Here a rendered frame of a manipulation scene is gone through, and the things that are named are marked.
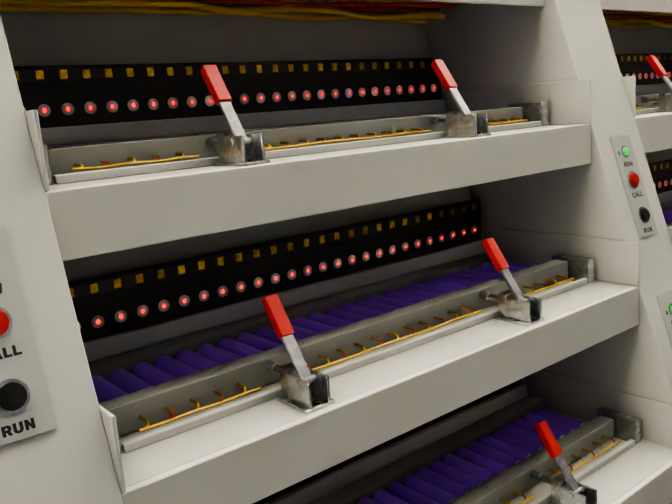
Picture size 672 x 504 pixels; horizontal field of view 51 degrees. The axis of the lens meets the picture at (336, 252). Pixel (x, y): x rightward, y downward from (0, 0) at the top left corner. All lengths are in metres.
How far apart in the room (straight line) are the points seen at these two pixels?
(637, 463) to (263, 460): 0.48
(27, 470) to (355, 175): 0.33
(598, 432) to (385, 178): 0.42
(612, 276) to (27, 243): 0.64
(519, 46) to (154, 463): 0.65
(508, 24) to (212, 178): 0.52
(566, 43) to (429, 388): 0.45
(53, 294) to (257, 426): 0.17
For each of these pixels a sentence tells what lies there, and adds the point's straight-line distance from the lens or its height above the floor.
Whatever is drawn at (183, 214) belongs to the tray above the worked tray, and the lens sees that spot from 0.51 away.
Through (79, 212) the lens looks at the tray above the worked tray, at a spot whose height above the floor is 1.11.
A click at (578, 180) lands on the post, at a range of 0.88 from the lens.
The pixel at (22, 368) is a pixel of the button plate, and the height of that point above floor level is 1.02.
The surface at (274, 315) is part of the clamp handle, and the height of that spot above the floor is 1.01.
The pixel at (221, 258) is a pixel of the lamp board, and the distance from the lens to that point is 0.69.
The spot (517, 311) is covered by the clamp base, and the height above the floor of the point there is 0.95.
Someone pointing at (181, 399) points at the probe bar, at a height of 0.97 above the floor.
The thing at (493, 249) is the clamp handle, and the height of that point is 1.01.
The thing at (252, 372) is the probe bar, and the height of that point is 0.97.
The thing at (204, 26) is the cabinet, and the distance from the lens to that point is 0.82.
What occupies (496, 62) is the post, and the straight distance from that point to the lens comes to 0.95.
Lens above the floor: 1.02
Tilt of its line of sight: 3 degrees up
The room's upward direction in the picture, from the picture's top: 15 degrees counter-clockwise
